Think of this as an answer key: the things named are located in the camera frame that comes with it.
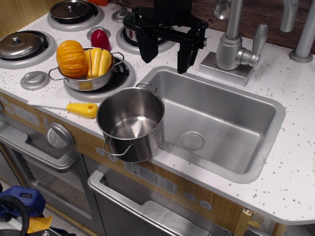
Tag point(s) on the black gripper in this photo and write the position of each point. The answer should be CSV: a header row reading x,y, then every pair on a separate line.
x,y
170,20

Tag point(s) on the small steel pot back burner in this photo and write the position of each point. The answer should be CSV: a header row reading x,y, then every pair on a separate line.
x,y
130,29

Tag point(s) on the large steel pot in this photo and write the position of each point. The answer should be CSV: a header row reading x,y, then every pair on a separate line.
x,y
131,121

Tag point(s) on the steel sink basin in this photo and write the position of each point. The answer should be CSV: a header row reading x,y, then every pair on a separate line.
x,y
217,127

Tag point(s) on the silver toy faucet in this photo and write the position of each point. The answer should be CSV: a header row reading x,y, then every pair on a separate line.
x,y
232,62

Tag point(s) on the red toy pepper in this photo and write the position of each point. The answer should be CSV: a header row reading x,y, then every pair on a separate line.
x,y
100,39

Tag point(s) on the yellow toy pepper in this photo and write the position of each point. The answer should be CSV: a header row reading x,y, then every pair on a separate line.
x,y
99,62

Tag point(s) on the orange toy pumpkin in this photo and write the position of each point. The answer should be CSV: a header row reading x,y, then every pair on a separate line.
x,y
71,59

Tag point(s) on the steel lid back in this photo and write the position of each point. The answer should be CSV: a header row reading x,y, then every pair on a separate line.
x,y
70,9

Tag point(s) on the steel lid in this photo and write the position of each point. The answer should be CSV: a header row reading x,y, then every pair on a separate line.
x,y
19,44
70,9

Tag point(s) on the grey curved pipe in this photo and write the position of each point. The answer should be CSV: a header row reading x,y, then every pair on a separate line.
x,y
290,8

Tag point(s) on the grey pole right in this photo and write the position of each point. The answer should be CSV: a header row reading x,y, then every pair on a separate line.
x,y
302,54

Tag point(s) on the grey stove knob on counter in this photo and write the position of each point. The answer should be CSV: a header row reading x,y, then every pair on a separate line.
x,y
35,80

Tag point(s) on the silver oven knob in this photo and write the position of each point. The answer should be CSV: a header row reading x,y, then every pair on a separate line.
x,y
58,136

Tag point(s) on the steel lid front left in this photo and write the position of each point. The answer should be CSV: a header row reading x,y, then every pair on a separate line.
x,y
19,44

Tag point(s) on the blue object bottom left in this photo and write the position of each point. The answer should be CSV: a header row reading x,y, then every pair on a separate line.
x,y
31,199

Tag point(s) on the yellow cloth on floor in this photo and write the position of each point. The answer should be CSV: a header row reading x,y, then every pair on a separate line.
x,y
37,224

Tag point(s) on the small steel bowl with handles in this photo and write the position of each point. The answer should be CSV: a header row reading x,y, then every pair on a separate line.
x,y
84,84

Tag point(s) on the white knife yellow handle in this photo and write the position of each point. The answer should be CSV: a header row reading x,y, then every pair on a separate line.
x,y
87,110

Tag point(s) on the dishwasher door with handle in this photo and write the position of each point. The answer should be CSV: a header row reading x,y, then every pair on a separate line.
x,y
130,209

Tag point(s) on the oven door with handle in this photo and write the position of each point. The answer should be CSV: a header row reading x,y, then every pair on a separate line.
x,y
60,175

